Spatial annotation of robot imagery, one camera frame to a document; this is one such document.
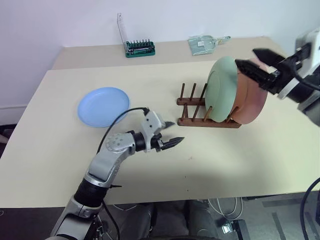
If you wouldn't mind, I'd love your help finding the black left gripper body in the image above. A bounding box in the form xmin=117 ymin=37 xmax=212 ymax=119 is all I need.
xmin=149 ymin=124 xmax=168 ymax=154

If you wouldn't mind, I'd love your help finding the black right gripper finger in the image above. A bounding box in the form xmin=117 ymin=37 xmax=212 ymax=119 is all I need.
xmin=234 ymin=59 xmax=276 ymax=91
xmin=252 ymin=47 xmax=286 ymax=69

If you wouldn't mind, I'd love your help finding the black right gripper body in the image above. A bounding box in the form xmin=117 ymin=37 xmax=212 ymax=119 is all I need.
xmin=266 ymin=44 xmax=312 ymax=96

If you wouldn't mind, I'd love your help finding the wooden dish rack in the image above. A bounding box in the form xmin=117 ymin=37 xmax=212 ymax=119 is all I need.
xmin=176 ymin=83 xmax=242 ymax=129

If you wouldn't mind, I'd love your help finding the pink plate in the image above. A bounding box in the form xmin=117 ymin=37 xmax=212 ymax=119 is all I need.
xmin=228 ymin=57 xmax=268 ymax=125

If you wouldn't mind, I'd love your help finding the green plate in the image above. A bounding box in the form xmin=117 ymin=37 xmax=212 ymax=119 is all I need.
xmin=204 ymin=56 xmax=238 ymax=123

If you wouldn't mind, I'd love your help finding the teal item in plastic bag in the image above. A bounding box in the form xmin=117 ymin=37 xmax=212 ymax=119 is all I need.
xmin=187 ymin=34 xmax=232 ymax=56

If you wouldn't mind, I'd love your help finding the blue plate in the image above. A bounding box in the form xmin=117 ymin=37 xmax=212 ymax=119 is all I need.
xmin=77 ymin=86 xmax=132 ymax=129

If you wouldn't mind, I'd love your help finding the dark grey rounded shape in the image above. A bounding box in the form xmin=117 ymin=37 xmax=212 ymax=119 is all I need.
xmin=147 ymin=201 xmax=191 ymax=240

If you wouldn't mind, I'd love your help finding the green screwdriver bit set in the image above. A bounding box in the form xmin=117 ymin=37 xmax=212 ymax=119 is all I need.
xmin=116 ymin=12 xmax=156 ymax=59

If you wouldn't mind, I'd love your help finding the black box with label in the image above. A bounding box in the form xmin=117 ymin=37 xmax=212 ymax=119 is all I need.
xmin=216 ymin=218 xmax=248 ymax=240

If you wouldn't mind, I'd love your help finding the dark object beside table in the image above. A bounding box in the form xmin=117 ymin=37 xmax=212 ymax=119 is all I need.
xmin=0 ymin=123 xmax=18 ymax=146

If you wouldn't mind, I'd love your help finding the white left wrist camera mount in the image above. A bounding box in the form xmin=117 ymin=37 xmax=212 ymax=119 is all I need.
xmin=139 ymin=109 xmax=166 ymax=154

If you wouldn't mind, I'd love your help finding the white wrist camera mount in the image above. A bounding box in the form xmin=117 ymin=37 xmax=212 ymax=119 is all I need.
xmin=277 ymin=27 xmax=320 ymax=101
xmin=139 ymin=109 xmax=166 ymax=154

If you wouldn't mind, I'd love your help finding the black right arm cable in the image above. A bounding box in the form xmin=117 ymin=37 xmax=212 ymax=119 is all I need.
xmin=289 ymin=49 xmax=320 ymax=91

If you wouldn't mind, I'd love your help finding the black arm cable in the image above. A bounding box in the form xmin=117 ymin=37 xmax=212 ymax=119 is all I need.
xmin=289 ymin=49 xmax=320 ymax=91
xmin=96 ymin=107 xmax=151 ymax=153

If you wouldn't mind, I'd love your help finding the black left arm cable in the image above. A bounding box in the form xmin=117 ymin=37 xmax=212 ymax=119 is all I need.
xmin=96 ymin=107 xmax=151 ymax=153

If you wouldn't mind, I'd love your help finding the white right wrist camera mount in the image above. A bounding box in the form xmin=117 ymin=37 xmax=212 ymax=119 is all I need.
xmin=277 ymin=27 xmax=320 ymax=101

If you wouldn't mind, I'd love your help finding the white cable bundle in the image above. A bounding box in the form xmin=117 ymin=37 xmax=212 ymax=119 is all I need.
xmin=207 ymin=197 xmax=245 ymax=221

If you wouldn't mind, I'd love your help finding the thin black cable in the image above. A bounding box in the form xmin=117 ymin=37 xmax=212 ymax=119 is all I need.
xmin=101 ymin=199 xmax=121 ymax=240

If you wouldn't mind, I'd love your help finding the black hanging cable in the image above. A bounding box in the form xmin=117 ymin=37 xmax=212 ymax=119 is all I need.
xmin=301 ymin=177 xmax=320 ymax=240

